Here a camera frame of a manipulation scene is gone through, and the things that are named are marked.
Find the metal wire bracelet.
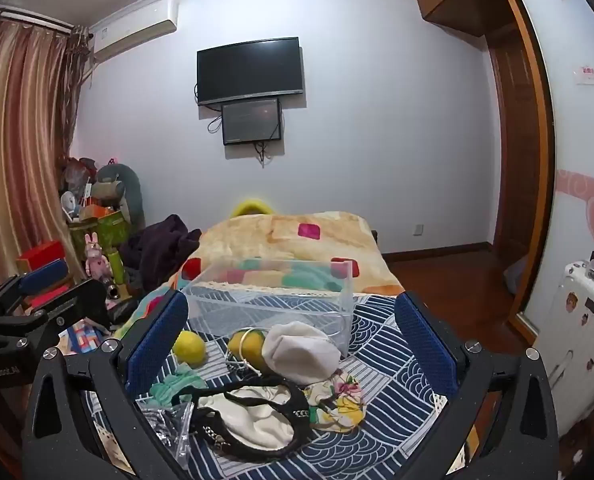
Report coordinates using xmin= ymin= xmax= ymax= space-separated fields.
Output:
xmin=224 ymin=329 xmax=258 ymax=375

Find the small white desk fan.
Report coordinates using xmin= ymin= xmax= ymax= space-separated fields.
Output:
xmin=60 ymin=191 xmax=80 ymax=222

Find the clear plastic bag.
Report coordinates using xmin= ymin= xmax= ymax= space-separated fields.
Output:
xmin=139 ymin=400 xmax=196 ymax=468

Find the yellow chair back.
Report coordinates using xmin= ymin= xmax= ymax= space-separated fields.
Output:
xmin=229 ymin=199 xmax=274 ymax=219

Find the white cloth cap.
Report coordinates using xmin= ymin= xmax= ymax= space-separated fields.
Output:
xmin=263 ymin=322 xmax=341 ymax=383

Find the clear plastic storage box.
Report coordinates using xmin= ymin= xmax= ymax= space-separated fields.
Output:
xmin=181 ymin=258 xmax=354 ymax=359

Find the green cardboard box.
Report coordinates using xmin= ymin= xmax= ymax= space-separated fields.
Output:
xmin=69 ymin=210 xmax=132 ymax=262

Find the black wall television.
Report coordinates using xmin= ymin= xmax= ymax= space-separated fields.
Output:
xmin=197 ymin=36 xmax=306 ymax=107

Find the wooden wardrobe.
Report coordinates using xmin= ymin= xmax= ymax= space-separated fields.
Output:
xmin=411 ymin=0 xmax=556 ymax=347

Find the white suitcase with stickers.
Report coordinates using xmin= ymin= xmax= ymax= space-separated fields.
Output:
xmin=532 ymin=259 xmax=594 ymax=437

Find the small black wall monitor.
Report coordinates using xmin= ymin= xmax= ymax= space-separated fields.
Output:
xmin=221 ymin=98 xmax=283 ymax=146

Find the black and white underwear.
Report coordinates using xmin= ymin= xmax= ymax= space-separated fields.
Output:
xmin=172 ymin=376 xmax=312 ymax=461

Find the white air conditioner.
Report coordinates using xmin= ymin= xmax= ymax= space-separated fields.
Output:
xmin=91 ymin=0 xmax=179 ymax=64

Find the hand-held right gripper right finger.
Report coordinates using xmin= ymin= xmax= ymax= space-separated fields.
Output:
xmin=394 ymin=290 xmax=560 ymax=480

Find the striped brown curtain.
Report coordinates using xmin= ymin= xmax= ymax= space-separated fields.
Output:
xmin=0 ymin=15 xmax=96 ymax=301

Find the red box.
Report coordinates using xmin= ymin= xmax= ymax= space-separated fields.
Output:
xmin=17 ymin=241 xmax=66 ymax=274

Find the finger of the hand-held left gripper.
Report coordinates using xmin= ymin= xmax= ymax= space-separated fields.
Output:
xmin=27 ymin=279 xmax=112 ymax=342
xmin=17 ymin=259 xmax=72 ymax=297

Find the floral yellow cloth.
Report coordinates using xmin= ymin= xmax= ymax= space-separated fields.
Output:
xmin=304 ymin=369 xmax=368 ymax=433

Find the grey plush toy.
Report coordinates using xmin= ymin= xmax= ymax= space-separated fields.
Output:
xmin=94 ymin=161 xmax=146 ymax=229

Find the mint green cloth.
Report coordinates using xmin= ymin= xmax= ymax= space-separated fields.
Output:
xmin=149 ymin=364 xmax=208 ymax=406

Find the orange printed blanket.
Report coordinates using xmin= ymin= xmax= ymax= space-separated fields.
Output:
xmin=122 ymin=210 xmax=406 ymax=332

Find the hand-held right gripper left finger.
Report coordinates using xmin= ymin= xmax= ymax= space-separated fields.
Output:
xmin=21 ymin=290 xmax=198 ymax=480

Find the dark purple garment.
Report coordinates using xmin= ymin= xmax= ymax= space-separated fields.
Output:
xmin=119 ymin=214 xmax=202 ymax=295

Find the pink bunny doll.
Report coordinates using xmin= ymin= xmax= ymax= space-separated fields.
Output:
xmin=84 ymin=232 xmax=112 ymax=279

